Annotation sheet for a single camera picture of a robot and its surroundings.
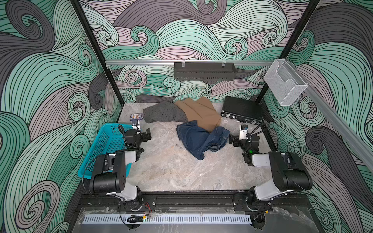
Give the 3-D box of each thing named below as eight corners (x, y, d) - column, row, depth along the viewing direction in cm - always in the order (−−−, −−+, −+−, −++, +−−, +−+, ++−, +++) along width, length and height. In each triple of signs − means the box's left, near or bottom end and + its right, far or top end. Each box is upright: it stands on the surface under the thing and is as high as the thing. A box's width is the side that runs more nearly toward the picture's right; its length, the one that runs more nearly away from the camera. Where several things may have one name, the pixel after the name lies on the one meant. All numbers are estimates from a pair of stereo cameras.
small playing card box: (130, 120, 112) (129, 118, 110) (131, 115, 115) (130, 113, 114) (142, 120, 112) (141, 118, 110) (143, 115, 115) (143, 113, 114)
